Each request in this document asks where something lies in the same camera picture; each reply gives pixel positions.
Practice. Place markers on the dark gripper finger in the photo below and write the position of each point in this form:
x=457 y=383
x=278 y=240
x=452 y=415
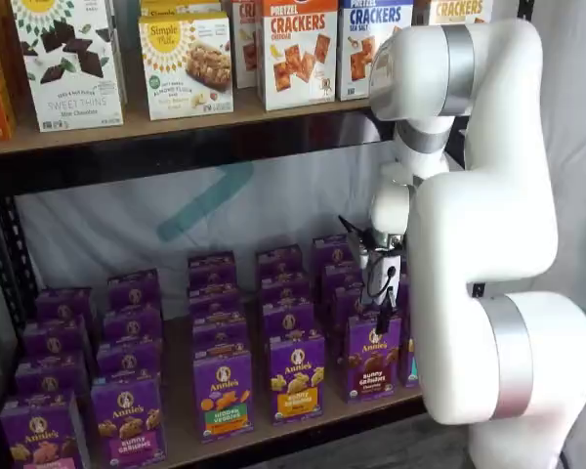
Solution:
x=393 y=300
x=385 y=317

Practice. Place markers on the wooden shelf board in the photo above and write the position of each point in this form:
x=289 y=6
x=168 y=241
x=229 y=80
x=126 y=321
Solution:
x=176 y=129
x=176 y=391

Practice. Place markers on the red print crackers box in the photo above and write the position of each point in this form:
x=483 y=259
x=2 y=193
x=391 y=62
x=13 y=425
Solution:
x=245 y=44

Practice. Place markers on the Annie's pink label purple box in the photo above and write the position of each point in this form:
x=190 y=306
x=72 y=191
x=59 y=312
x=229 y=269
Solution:
x=41 y=435

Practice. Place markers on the Annie's magenta label grahams box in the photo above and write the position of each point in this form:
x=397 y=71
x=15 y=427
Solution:
x=127 y=420

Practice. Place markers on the white backdrop sheet teal stripes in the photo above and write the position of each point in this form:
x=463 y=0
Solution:
x=127 y=220

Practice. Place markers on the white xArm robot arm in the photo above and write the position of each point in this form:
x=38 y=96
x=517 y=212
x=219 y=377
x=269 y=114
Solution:
x=493 y=220

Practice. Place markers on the Simple Mills almond bars box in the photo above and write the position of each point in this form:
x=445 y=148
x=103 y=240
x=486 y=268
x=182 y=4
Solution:
x=188 y=68

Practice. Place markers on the Sweet Thins mint chocolate box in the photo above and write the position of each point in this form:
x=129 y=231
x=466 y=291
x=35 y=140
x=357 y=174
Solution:
x=68 y=63

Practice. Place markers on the wooden upper shelf board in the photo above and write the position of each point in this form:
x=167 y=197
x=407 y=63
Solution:
x=176 y=129

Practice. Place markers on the Annie's honey bunny grahams box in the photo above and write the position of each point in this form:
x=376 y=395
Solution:
x=298 y=381

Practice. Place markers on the pretzel crackers sea salt box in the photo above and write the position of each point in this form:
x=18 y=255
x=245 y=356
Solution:
x=366 y=49

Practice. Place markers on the wooden lower shelf board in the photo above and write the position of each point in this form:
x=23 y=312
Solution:
x=176 y=391

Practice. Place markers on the Annie's chocolate bunny grahams box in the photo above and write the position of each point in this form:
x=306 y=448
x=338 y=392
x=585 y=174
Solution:
x=373 y=361

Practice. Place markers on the Annie's teal label purple box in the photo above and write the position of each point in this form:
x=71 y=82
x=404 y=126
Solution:
x=409 y=366

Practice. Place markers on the tan crackers box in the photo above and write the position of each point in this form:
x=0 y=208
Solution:
x=459 y=11

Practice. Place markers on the Annie's hidden veggies box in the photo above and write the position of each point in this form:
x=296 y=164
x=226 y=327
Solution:
x=223 y=396

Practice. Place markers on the pretzel crackers cheddar box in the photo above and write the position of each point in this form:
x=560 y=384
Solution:
x=298 y=54

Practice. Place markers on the black metal shelf frame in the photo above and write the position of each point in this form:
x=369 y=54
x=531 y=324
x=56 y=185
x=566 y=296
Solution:
x=127 y=171

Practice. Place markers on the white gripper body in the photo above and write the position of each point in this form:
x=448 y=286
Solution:
x=383 y=273

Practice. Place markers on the Simple Mills yellow box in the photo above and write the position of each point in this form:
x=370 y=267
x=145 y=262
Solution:
x=180 y=7

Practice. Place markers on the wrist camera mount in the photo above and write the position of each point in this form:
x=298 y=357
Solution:
x=356 y=239

